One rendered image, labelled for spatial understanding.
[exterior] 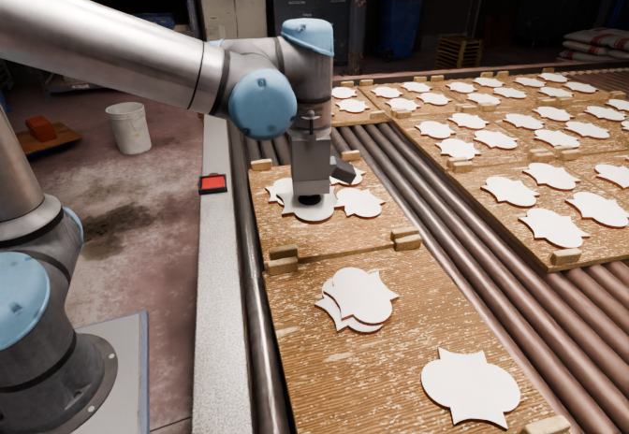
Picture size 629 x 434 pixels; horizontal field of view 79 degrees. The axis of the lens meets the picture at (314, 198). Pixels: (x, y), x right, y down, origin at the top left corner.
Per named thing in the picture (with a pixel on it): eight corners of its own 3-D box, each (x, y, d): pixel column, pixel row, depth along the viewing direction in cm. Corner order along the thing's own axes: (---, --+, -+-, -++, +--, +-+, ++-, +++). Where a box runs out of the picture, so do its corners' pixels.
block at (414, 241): (395, 253, 80) (397, 242, 79) (391, 247, 82) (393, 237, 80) (421, 248, 82) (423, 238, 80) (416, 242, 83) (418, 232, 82)
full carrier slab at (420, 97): (388, 121, 146) (389, 110, 144) (357, 89, 180) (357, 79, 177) (472, 114, 152) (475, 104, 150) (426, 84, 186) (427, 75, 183)
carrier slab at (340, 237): (264, 269, 79) (264, 264, 78) (247, 174, 112) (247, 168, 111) (421, 244, 85) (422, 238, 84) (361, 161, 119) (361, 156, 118)
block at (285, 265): (269, 277, 75) (268, 267, 73) (267, 270, 76) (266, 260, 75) (299, 271, 76) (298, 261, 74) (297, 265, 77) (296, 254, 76)
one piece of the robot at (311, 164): (365, 117, 59) (358, 205, 68) (353, 98, 66) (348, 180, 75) (286, 121, 58) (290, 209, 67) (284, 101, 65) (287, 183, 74)
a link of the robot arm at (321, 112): (329, 88, 64) (336, 105, 58) (328, 114, 67) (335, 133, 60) (284, 90, 64) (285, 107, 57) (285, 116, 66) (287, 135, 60)
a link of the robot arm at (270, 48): (201, 53, 46) (289, 48, 49) (196, 35, 55) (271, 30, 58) (211, 115, 51) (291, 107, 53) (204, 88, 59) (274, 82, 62)
